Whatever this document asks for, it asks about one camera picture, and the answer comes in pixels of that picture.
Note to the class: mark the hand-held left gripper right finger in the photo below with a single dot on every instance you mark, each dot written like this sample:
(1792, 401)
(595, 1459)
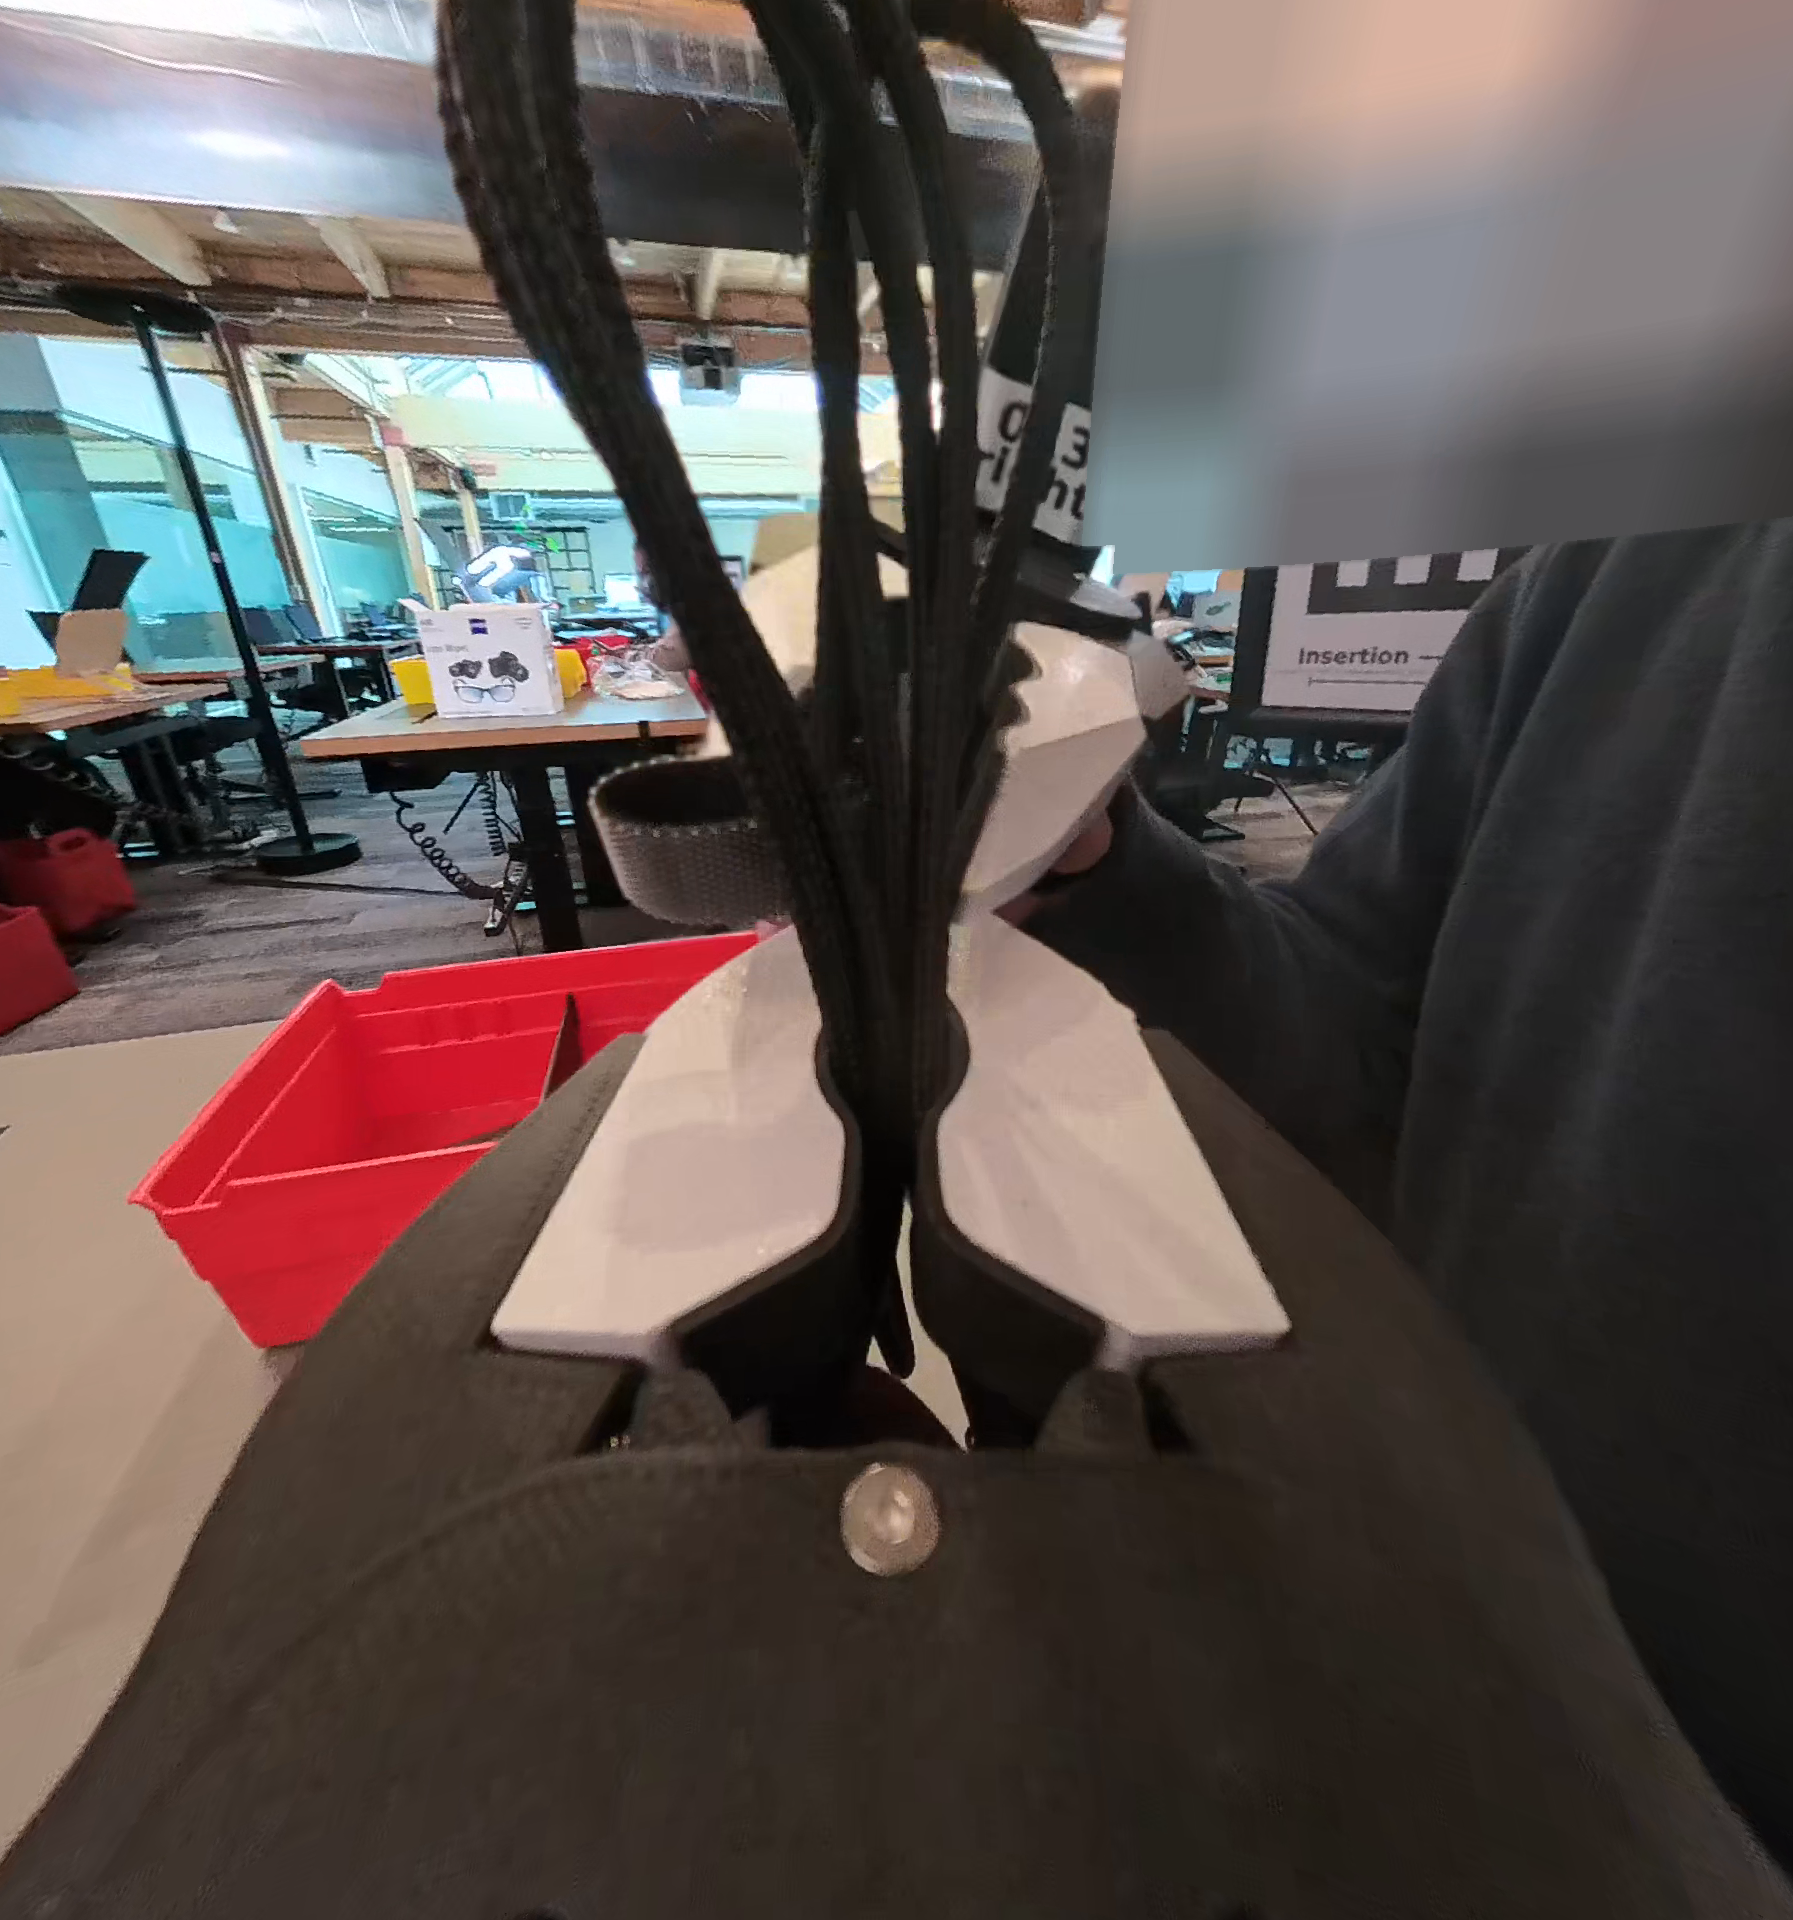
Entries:
(1105, 1187)

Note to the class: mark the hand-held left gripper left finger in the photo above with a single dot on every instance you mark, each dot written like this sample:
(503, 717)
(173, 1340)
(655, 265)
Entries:
(686, 1187)

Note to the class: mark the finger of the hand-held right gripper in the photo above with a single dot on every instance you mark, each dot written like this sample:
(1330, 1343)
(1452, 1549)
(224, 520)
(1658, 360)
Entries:
(785, 629)
(1067, 749)

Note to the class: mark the red plastic bin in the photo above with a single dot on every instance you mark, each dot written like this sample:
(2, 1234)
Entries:
(385, 1108)

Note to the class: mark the person's right forearm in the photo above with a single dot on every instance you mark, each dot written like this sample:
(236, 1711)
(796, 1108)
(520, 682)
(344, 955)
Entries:
(1256, 988)

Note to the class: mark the person's right hand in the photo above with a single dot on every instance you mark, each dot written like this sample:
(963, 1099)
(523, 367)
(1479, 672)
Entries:
(1084, 854)

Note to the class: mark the dark bin divider plate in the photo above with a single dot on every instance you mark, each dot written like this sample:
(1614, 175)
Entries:
(565, 1052)

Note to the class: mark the wooden work table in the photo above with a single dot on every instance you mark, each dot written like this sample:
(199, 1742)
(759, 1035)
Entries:
(537, 721)

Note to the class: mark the white printed box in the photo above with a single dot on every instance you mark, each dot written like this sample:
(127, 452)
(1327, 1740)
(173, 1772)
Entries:
(492, 659)

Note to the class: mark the black white marker sign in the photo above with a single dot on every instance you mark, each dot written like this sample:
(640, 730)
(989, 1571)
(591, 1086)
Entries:
(1344, 644)

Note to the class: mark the black pole stand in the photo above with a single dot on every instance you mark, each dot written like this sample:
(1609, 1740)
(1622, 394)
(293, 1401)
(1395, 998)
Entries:
(223, 600)

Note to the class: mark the red plastic crates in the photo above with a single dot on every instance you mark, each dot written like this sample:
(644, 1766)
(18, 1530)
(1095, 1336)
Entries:
(10, 931)

